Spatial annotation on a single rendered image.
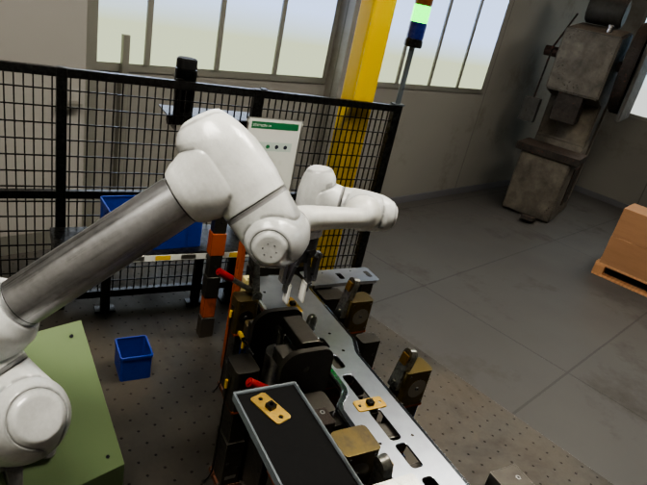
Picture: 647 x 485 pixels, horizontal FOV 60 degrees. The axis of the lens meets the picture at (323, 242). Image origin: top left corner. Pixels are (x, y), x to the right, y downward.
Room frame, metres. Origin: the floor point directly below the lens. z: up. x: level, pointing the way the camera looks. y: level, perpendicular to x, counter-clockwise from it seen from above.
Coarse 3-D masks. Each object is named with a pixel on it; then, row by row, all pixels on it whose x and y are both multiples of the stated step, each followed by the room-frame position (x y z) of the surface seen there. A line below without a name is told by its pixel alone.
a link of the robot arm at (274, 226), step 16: (272, 192) 0.95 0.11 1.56; (288, 192) 0.99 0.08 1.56; (256, 208) 0.92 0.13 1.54; (272, 208) 0.93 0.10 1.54; (288, 208) 0.95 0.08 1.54; (240, 224) 0.92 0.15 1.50; (256, 224) 0.90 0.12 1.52; (272, 224) 0.90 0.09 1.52; (288, 224) 0.92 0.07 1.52; (304, 224) 0.99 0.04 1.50; (240, 240) 0.93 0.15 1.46; (256, 240) 0.88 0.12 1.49; (272, 240) 0.88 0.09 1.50; (288, 240) 0.89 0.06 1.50; (304, 240) 0.95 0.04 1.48; (256, 256) 0.88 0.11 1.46; (272, 256) 0.88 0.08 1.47; (288, 256) 0.89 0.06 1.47
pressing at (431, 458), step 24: (264, 288) 1.59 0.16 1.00; (312, 312) 1.50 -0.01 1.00; (336, 336) 1.40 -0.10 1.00; (360, 360) 1.31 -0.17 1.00; (336, 384) 1.18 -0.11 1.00; (360, 384) 1.20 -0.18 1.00; (384, 384) 1.23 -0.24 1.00; (336, 408) 1.09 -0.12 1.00; (384, 408) 1.13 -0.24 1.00; (384, 432) 1.04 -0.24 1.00; (408, 432) 1.06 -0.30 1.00; (432, 456) 1.00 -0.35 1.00; (456, 480) 0.94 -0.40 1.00
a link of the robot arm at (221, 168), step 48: (192, 144) 0.94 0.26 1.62; (240, 144) 0.96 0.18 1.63; (144, 192) 0.94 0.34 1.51; (192, 192) 0.91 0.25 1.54; (240, 192) 0.92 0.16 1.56; (96, 240) 0.88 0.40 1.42; (144, 240) 0.90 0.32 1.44; (0, 288) 0.85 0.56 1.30; (48, 288) 0.85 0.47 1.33; (0, 336) 0.80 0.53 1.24
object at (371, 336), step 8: (360, 336) 1.44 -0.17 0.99; (368, 336) 1.45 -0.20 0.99; (376, 336) 1.47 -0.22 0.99; (360, 344) 1.42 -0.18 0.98; (368, 344) 1.42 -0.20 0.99; (376, 344) 1.44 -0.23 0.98; (360, 352) 1.41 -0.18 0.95; (368, 352) 1.43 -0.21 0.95; (368, 360) 1.43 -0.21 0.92; (352, 384) 1.42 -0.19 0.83; (360, 392) 1.44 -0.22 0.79
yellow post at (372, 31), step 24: (384, 0) 2.26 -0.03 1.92; (360, 24) 2.29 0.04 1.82; (384, 24) 2.27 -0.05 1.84; (360, 48) 2.26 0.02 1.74; (384, 48) 2.29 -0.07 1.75; (360, 72) 2.24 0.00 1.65; (360, 96) 2.26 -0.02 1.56; (336, 120) 2.31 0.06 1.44; (336, 144) 2.28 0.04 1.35; (360, 144) 2.29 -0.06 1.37; (336, 168) 2.25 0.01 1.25; (336, 240) 2.28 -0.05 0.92
